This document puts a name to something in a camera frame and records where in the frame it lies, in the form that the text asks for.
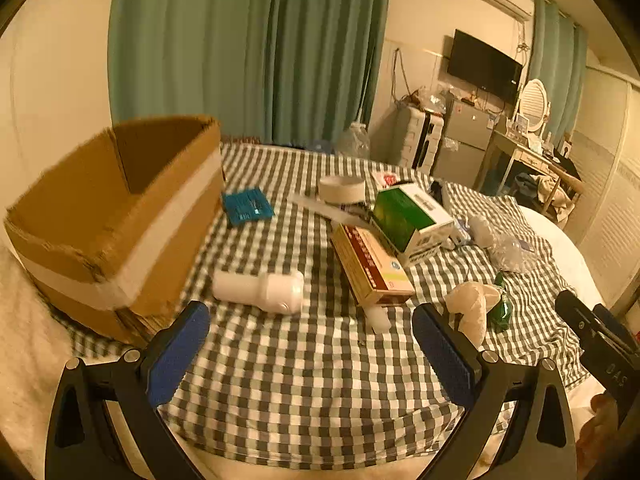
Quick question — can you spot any white louvred wardrobe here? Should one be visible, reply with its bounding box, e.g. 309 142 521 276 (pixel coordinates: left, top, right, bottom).
564 64 640 302

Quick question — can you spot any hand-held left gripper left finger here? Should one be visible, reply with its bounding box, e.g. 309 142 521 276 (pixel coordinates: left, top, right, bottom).
47 301 211 480

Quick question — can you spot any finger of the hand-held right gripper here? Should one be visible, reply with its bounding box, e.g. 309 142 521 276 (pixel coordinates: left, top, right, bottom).
592 305 640 353
555 290 603 348

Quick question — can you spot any white small tube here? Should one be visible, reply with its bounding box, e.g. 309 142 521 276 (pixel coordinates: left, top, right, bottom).
364 304 391 332

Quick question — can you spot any narrow green curtain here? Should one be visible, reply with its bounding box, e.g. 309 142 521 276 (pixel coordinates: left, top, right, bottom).
527 0 589 137

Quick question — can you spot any white fluffy blanket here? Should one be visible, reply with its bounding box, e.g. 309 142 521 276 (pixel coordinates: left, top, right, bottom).
0 245 168 480

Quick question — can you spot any white suitcase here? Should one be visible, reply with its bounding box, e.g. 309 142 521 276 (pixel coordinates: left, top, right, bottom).
387 104 446 169

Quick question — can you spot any wide green curtain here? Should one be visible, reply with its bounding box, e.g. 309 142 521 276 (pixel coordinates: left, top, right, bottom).
107 0 392 147

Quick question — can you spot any blue flat packet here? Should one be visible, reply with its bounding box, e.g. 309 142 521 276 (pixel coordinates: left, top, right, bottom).
222 187 274 226

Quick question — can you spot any small black object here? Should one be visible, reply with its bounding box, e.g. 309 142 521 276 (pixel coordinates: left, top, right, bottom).
429 179 452 207

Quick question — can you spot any clear plastic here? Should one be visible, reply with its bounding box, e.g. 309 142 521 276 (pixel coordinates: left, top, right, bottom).
469 214 547 274

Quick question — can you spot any black wall television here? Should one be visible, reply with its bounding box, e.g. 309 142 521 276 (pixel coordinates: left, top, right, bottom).
446 29 525 106

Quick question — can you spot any white plastic bottle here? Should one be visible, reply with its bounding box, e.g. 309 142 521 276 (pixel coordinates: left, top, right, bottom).
212 269 305 315

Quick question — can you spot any brown cardboard box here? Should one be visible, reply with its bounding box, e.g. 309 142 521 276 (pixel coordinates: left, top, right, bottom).
5 115 224 347

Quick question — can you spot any white plastic strip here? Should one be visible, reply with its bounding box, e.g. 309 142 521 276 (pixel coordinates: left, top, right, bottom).
290 192 373 227

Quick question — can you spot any grey mini fridge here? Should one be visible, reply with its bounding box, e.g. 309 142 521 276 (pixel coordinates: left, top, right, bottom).
434 97 502 194

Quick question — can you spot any oval white vanity mirror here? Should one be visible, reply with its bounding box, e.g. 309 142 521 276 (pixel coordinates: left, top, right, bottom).
514 78 551 136

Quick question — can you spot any pile of clothes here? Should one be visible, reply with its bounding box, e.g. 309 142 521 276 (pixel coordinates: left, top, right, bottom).
514 172 577 222

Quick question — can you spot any green checked cloth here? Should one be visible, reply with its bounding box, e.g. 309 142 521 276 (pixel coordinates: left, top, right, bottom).
50 137 606 466

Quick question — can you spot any cream dressing table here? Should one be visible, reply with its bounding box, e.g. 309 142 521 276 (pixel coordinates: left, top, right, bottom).
477 129 584 212

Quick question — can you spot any large clear water bottle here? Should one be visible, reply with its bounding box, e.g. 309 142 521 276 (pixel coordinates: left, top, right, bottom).
337 121 371 159

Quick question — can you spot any green white medicine box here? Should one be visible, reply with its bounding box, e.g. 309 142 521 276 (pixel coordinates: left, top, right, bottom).
370 183 455 266

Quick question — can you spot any red orange medicine box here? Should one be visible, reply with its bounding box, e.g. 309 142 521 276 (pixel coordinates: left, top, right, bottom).
329 223 416 307

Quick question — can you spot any beige tape roll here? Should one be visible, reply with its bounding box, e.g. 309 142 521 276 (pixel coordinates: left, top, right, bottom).
318 176 366 205

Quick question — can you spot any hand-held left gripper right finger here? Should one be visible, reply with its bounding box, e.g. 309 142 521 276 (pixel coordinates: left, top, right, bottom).
412 302 578 480

